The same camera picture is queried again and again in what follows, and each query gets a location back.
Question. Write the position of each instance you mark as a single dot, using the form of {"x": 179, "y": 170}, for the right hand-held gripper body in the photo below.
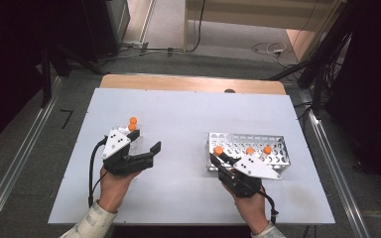
{"x": 251, "y": 168}

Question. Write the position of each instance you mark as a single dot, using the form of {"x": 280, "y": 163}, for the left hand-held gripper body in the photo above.
{"x": 115, "y": 145}

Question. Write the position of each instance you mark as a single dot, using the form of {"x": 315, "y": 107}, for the clear plastic tube rack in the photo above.
{"x": 137, "y": 142}

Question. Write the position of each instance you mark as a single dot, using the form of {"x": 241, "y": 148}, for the perforated metal tube rack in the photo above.
{"x": 271, "y": 148}

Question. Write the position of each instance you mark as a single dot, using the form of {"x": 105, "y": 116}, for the person's right hand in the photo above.
{"x": 249, "y": 211}

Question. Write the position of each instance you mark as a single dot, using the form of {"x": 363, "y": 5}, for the person's left hand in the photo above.
{"x": 114, "y": 191}

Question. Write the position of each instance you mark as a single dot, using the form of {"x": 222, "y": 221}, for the grey power strip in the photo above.
{"x": 135, "y": 44}

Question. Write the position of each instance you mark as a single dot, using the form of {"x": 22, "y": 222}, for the black metal stand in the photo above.
{"x": 46, "y": 79}

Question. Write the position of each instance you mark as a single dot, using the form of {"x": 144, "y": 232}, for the grey cabinet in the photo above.
{"x": 119, "y": 16}

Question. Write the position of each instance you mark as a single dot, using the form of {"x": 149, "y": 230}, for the black curtain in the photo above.
{"x": 373, "y": 82}
{"x": 10, "y": 49}

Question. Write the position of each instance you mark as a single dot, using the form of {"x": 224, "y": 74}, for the aluminium floor rail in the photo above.
{"x": 330, "y": 162}
{"x": 23, "y": 145}

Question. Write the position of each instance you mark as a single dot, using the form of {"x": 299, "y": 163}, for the light wooden frame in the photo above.
{"x": 258, "y": 15}

